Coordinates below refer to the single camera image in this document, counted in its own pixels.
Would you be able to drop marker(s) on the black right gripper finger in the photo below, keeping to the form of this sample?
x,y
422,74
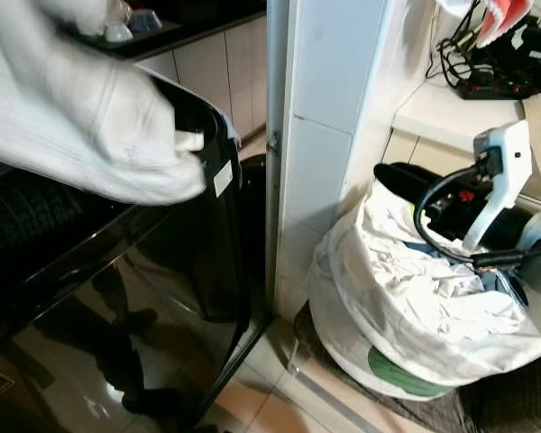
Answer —
x,y
398,188
406,173

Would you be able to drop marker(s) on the white knit garment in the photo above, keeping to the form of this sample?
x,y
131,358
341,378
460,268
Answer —
x,y
63,108

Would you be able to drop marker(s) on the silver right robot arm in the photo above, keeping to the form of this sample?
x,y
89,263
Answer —
x,y
527,236

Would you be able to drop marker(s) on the white laundry bag with clothes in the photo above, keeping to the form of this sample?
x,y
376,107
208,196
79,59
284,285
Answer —
x,y
406,307

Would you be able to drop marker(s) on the black washing machine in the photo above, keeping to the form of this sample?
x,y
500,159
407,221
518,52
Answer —
x,y
117,298

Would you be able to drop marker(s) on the white shelf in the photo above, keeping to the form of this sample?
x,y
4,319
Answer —
x,y
451,117

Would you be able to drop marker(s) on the white cabinet side panel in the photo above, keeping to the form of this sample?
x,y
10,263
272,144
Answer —
x,y
329,108

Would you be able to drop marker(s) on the black power strip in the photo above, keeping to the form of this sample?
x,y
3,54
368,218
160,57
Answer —
x,y
500,88

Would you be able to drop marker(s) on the white sticker on washer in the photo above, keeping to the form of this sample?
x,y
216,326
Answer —
x,y
223,179

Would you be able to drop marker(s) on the red and white cloth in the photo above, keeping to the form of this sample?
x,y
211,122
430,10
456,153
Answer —
x,y
500,20

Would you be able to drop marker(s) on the beige cabinet front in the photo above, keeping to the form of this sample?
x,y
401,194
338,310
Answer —
x,y
221,81

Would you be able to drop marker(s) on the dark kitchen counter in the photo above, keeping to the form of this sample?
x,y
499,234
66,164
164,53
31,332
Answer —
x,y
198,23

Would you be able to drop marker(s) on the white bowl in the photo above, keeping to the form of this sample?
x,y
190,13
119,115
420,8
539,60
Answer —
x,y
119,32

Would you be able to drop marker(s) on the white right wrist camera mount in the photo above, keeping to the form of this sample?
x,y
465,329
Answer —
x,y
509,153

